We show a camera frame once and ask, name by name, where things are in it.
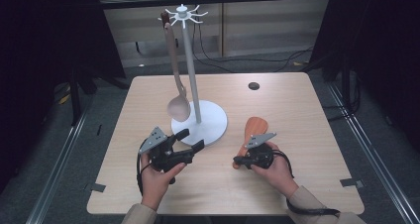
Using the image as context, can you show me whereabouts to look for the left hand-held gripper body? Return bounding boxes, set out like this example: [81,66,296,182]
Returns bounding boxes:
[138,126,195,172]

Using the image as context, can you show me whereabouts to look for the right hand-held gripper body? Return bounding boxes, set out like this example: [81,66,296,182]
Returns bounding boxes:
[244,132,277,169]

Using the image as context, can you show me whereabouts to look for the white utensil rack stand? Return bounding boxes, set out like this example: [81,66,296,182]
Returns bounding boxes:
[157,4,229,148]

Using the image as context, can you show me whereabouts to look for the light wooden spoon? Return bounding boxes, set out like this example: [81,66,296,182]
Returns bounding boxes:
[163,22,192,123]

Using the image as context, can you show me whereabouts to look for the orange wooden rice paddle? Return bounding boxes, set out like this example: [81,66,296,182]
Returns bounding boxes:
[232,116,269,169]

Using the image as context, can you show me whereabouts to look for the person's right hand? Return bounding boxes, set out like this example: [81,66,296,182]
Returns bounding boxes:
[251,142,300,199]

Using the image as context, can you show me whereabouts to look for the person's left hand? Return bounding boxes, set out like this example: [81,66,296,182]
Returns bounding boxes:
[140,154,187,212]

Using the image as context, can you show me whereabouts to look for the grey tape piece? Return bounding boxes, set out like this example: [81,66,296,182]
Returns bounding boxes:
[340,177,365,189]
[83,182,107,193]

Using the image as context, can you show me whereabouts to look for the black metal stand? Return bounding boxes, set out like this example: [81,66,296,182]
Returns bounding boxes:
[67,68,97,126]

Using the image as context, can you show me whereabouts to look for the black curtain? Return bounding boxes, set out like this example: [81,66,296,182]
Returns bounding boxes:
[0,0,127,185]
[310,0,420,153]

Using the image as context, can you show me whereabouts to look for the left hand-held gripper black cable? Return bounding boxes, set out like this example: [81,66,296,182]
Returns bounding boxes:
[136,139,153,197]

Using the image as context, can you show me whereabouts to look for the black cables on floor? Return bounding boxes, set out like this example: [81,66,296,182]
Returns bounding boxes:
[191,22,315,73]

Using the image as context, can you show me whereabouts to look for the metal floor rail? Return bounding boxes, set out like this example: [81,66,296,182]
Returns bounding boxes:
[326,81,420,224]
[26,111,88,224]

